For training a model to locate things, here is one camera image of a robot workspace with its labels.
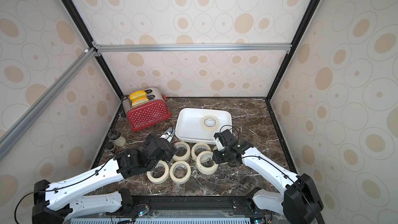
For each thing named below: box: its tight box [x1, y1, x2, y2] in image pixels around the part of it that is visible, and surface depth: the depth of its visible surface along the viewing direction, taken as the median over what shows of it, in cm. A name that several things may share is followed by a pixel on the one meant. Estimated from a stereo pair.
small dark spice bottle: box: [104, 141, 118, 153], surface depth 87 cm
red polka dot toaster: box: [121, 87, 172, 132], surface depth 97 cm
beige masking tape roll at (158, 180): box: [146, 160, 170, 185], surface depth 81 cm
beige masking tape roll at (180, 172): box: [169, 160, 192, 185], surface depth 85 cm
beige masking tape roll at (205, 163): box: [195, 150, 219, 175], surface depth 79 cm
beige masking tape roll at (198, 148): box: [190, 142, 212, 162], surface depth 94 cm
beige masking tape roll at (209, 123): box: [201, 115, 219, 133], surface depth 105 cm
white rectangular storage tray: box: [175, 107, 233, 145], surface depth 107 cm
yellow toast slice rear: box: [129, 90, 148, 101], surface depth 95 cm
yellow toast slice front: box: [131, 96, 150, 106], surface depth 92 cm
